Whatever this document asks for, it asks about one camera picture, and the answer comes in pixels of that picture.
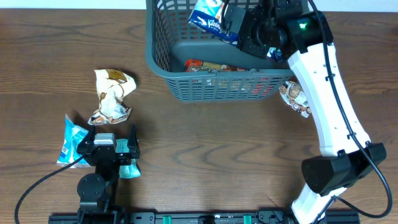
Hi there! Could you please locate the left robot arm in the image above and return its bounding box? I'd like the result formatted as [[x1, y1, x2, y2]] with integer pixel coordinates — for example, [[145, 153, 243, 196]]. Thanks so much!
[[77, 125, 140, 224]]

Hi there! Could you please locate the crumpled cream snack bag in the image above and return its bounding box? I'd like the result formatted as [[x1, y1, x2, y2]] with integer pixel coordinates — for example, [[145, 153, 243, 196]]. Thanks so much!
[[88, 69, 137, 126]]

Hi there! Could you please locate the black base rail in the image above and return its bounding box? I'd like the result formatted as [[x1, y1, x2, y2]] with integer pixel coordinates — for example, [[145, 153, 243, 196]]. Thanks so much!
[[48, 210, 361, 224]]

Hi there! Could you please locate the grey plastic basket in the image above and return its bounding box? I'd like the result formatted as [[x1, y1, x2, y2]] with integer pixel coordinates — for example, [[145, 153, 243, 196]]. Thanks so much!
[[146, 0, 293, 102]]

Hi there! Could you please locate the teal plastic packet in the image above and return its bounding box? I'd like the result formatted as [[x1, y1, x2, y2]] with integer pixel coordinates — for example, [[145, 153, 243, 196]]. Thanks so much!
[[116, 139, 141, 179]]

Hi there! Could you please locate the cookie snack bag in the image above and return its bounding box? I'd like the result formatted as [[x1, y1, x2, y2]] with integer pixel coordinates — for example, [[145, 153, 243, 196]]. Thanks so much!
[[279, 81, 312, 118]]

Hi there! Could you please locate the orange spaghetti packet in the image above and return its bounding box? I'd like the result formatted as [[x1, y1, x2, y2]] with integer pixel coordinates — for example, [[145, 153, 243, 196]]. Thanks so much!
[[184, 59, 246, 72]]

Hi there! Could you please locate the blue plastic packet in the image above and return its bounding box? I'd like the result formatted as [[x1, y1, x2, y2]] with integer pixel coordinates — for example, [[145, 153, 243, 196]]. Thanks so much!
[[57, 114, 88, 167]]

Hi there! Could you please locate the blue tissue multipack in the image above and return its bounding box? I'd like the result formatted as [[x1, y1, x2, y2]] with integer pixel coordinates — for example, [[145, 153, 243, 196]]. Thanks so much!
[[188, 0, 282, 62]]

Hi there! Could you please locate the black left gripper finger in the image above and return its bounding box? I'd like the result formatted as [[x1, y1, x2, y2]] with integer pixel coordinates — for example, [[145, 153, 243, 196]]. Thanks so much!
[[127, 124, 139, 152], [83, 126, 96, 146]]

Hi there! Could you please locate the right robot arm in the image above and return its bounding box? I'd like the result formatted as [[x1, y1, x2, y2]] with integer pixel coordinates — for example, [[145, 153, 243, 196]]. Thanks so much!
[[222, 1, 386, 223]]

